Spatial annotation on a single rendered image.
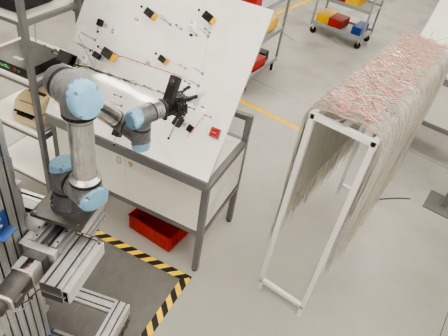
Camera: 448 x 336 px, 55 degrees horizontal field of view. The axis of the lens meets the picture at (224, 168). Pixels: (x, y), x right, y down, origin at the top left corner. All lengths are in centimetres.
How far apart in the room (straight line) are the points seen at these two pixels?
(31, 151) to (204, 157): 170
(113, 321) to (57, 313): 33
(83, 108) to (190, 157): 119
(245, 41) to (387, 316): 207
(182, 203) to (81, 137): 133
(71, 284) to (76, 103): 71
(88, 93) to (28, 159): 230
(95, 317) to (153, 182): 85
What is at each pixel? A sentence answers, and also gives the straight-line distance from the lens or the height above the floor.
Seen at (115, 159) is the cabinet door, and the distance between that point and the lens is 283.
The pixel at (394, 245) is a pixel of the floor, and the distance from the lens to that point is 379.
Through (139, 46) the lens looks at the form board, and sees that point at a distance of 273.
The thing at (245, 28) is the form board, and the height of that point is 159.
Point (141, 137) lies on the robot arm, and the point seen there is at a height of 148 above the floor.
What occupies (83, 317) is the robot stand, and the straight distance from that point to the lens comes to 269.
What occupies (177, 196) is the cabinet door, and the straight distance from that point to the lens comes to 270.
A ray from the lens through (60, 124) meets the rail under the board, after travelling 294.
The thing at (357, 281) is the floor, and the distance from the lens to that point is 340.
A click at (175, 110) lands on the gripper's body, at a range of 178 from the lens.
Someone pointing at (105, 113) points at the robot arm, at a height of 156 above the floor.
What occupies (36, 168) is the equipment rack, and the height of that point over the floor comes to 24.
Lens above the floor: 249
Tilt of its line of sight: 39 degrees down
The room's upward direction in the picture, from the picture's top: 10 degrees clockwise
